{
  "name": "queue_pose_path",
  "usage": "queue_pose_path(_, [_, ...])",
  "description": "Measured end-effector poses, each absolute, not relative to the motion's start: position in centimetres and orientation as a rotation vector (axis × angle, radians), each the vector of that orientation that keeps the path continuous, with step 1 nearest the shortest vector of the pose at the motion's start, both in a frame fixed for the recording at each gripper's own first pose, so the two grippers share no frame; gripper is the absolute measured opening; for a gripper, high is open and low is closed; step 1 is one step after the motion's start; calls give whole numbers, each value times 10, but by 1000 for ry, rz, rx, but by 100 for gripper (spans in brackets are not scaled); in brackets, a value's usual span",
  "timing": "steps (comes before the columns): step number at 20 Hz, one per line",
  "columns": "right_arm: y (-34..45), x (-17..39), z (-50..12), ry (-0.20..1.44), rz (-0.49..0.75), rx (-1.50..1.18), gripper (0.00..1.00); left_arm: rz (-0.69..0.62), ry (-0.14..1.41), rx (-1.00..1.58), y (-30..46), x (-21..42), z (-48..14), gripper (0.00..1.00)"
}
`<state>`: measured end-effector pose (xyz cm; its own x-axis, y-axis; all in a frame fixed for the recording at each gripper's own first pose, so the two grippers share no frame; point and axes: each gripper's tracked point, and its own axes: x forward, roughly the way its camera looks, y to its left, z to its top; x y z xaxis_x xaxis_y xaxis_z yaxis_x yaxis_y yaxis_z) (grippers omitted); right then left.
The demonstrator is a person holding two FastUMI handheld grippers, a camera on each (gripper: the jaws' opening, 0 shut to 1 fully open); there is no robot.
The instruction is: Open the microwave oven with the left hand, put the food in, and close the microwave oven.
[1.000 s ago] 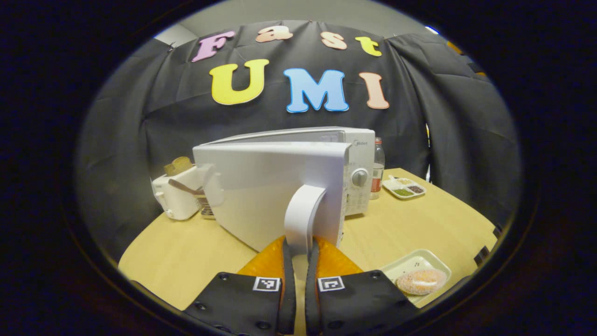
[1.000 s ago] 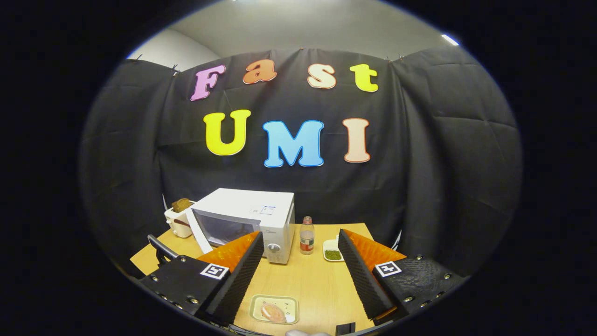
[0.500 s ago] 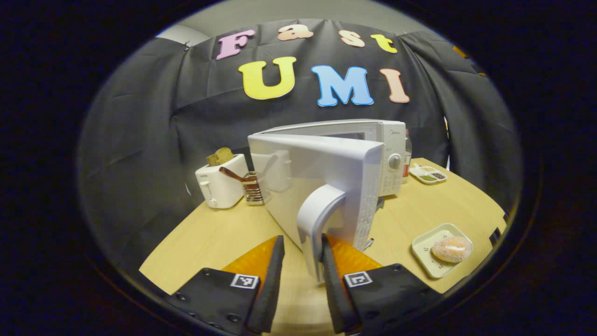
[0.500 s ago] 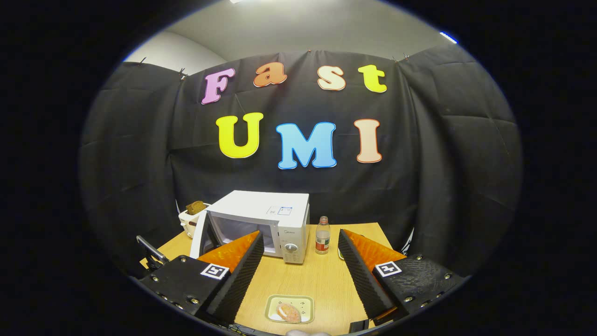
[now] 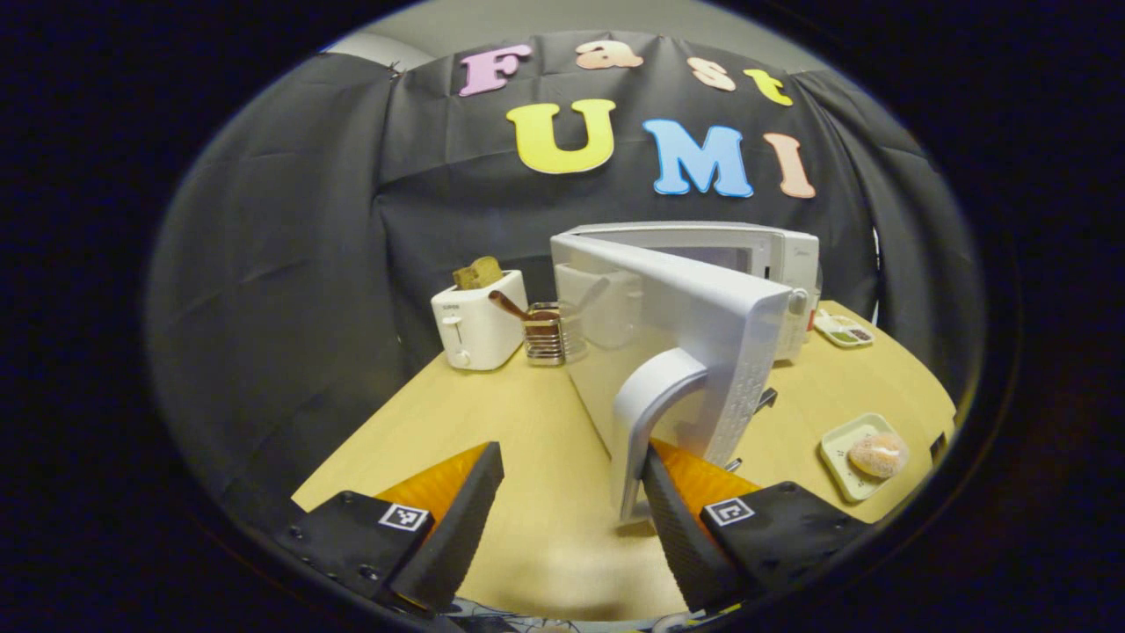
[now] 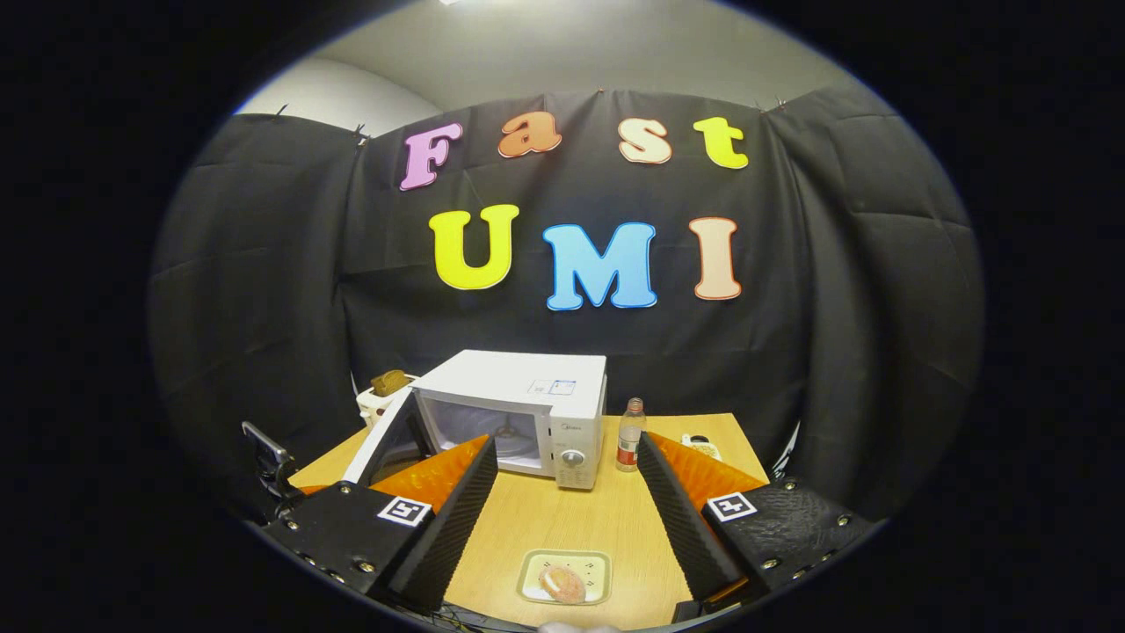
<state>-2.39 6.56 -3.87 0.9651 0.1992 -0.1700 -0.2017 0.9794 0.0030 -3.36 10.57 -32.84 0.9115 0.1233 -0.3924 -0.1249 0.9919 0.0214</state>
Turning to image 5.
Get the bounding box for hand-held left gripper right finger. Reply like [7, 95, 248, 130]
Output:
[642, 440, 871, 614]

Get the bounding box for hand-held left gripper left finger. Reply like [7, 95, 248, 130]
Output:
[290, 441, 505, 614]

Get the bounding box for sugared brown donut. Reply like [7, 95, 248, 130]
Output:
[848, 432, 909, 479]

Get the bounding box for white microwave oven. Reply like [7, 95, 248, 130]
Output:
[550, 221, 821, 526]

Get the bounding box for small pale green tray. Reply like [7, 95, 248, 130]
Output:
[819, 413, 911, 504]

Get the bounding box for white toaster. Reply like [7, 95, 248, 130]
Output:
[431, 269, 530, 371]

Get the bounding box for brown bread slice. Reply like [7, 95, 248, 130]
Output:
[453, 256, 504, 291]

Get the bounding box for white divided dish of beans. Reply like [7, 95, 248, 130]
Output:
[813, 311, 876, 349]

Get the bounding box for black backdrop cloth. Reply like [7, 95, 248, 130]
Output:
[145, 31, 981, 528]

